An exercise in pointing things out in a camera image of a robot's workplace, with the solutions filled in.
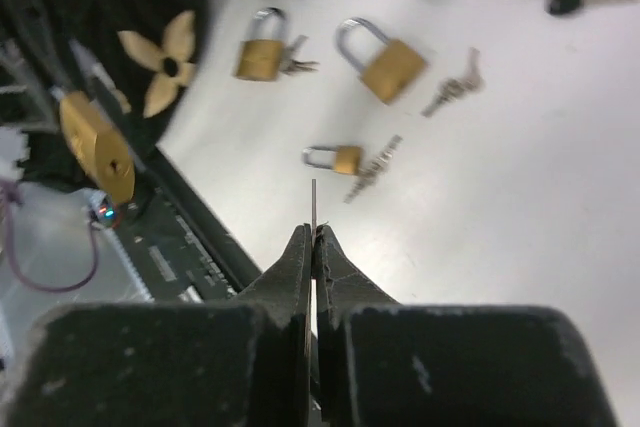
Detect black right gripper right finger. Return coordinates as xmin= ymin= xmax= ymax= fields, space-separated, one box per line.
xmin=314 ymin=226 xmax=618 ymax=426

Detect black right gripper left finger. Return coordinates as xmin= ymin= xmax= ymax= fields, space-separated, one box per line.
xmin=4 ymin=224 xmax=311 ymax=426

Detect small padlock key bunch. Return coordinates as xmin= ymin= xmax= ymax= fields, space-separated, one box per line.
xmin=344 ymin=135 xmax=403 ymax=203

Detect small brass padlock long shackle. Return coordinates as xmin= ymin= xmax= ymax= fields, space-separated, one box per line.
xmin=301 ymin=145 xmax=364 ymax=176

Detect medium padlock keys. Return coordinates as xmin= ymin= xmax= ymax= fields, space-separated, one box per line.
xmin=421 ymin=47 xmax=484 ymax=118

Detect medium brass padlock long shackle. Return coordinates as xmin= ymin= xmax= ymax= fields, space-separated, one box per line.
xmin=335 ymin=17 xmax=427 ymax=105

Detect large padlock key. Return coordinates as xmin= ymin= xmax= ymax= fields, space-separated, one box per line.
xmin=279 ymin=35 xmax=319 ymax=75

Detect large brass padlock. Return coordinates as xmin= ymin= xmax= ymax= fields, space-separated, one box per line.
xmin=234 ymin=7 xmax=287 ymax=82

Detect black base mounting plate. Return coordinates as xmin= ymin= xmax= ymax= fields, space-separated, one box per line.
xmin=114 ymin=148 xmax=261 ymax=303

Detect black floral pillow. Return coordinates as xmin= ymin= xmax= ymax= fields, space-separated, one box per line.
xmin=0 ymin=0 xmax=226 ymax=193

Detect light blue cable duct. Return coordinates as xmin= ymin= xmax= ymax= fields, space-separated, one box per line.
xmin=105 ymin=229 xmax=154 ymax=302

